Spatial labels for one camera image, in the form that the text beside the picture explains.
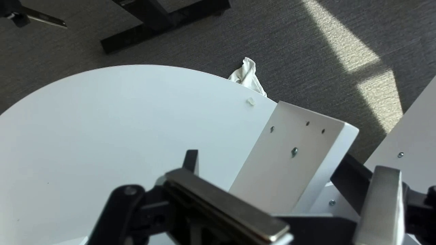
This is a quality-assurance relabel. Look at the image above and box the wide white cabinet door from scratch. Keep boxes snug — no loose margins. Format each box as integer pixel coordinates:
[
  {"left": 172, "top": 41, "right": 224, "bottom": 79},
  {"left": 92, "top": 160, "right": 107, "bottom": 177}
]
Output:
[{"left": 228, "top": 99, "right": 362, "bottom": 215}]

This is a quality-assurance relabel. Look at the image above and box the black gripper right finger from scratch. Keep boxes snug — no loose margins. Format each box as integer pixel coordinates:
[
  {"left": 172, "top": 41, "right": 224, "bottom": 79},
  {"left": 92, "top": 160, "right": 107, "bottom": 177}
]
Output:
[{"left": 330, "top": 151, "right": 436, "bottom": 245}]

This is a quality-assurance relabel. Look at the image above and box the black floor stand foot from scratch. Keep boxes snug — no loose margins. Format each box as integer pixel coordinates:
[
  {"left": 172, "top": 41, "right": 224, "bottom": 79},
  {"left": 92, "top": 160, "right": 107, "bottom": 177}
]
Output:
[{"left": 0, "top": 0, "right": 70, "bottom": 30}]

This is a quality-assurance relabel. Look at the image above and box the white toy kitchen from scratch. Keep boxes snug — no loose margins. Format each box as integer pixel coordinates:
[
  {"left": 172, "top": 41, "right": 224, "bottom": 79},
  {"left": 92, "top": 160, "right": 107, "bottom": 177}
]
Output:
[{"left": 308, "top": 178, "right": 366, "bottom": 219}]

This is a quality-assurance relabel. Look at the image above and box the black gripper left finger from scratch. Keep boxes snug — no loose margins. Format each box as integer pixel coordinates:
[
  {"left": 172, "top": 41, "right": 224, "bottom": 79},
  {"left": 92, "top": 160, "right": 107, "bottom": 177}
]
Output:
[{"left": 88, "top": 148, "right": 292, "bottom": 245}]

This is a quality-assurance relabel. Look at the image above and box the crumpled white cloth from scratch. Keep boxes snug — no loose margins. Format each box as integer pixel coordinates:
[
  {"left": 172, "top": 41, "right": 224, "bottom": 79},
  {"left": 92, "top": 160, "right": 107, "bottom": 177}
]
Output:
[{"left": 227, "top": 56, "right": 270, "bottom": 98}]

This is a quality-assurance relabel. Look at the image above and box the black table base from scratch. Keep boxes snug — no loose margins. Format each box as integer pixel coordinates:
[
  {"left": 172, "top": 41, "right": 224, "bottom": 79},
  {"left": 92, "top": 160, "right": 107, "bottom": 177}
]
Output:
[{"left": 100, "top": 0, "right": 232, "bottom": 56}]

